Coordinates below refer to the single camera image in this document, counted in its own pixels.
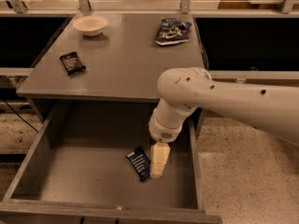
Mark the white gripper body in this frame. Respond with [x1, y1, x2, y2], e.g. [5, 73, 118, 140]
[149, 115, 182, 143]

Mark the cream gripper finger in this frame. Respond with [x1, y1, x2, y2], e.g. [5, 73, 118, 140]
[150, 143, 170, 178]

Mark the dark blue rxbar wrapper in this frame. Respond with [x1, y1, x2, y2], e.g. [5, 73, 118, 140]
[126, 147, 150, 182]

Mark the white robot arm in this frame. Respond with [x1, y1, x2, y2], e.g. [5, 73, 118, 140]
[149, 67, 299, 178]

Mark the grey open top drawer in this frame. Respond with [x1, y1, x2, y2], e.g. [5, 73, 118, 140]
[1, 102, 222, 224]

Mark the grey cabinet with counter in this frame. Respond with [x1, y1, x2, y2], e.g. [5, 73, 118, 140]
[16, 12, 213, 138]

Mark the blue chip bag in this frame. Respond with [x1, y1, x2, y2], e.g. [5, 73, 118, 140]
[155, 18, 192, 46]

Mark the black snack bar wrapper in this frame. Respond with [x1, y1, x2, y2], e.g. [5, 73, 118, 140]
[60, 51, 86, 76]

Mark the white ceramic bowl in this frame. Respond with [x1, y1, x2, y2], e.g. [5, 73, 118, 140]
[73, 15, 108, 36]

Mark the black cable on floor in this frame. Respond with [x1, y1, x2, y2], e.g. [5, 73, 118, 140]
[0, 98, 39, 134]

